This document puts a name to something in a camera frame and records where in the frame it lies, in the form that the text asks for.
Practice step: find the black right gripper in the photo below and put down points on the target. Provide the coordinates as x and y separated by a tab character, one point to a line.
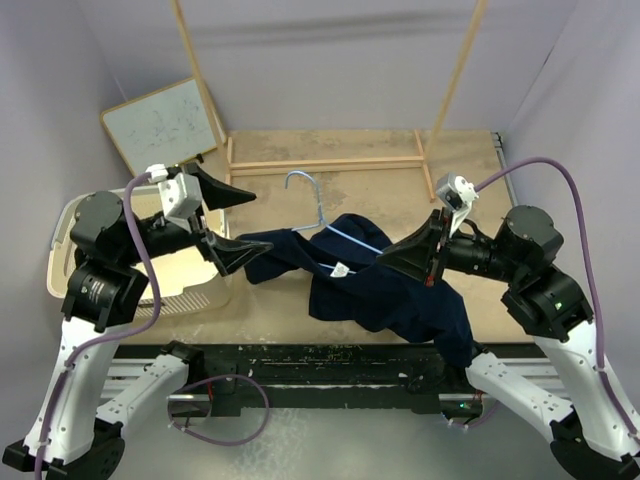
411	253

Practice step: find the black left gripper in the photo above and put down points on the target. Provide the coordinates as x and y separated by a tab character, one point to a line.
226	254

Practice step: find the navy blue t shirt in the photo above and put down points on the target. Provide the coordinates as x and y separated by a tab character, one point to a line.
348	284

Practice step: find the light blue wire hanger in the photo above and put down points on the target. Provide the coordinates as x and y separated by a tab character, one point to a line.
320	220

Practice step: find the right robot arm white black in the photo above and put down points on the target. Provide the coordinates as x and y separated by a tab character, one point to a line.
592	431

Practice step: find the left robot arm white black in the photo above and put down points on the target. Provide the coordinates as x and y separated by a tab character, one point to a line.
78	435

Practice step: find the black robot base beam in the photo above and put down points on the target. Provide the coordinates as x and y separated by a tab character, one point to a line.
315	376

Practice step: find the cream plastic laundry basket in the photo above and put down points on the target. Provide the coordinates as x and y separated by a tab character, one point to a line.
187	283

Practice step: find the wooden clothes rack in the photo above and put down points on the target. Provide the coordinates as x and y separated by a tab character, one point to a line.
420	160

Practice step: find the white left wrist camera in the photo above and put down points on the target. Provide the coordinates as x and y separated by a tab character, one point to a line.
180	195

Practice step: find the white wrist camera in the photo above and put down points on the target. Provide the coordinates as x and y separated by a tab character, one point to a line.
458	195
180	195

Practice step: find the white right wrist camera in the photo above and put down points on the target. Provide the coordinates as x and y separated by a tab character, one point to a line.
458	195

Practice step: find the small whiteboard wooden frame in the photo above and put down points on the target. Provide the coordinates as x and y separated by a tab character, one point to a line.
167	126

